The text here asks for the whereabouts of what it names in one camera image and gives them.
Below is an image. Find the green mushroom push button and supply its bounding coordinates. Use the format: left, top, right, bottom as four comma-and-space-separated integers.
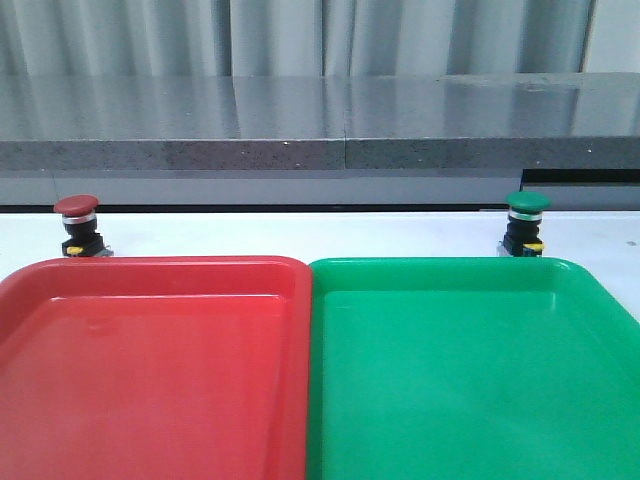
497, 191, 550, 257

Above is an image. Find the green plastic tray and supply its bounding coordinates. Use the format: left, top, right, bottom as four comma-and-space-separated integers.
306, 257, 639, 479

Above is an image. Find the red mushroom push button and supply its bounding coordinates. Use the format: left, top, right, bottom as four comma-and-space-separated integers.
53, 194, 114, 258

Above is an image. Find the grey stone countertop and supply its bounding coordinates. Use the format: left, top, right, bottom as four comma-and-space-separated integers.
1, 73, 639, 211

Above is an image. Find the white pleated curtain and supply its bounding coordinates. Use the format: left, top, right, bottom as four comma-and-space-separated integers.
1, 1, 594, 77

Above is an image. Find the red plastic tray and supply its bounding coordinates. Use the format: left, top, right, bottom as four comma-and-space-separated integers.
1, 256, 311, 479

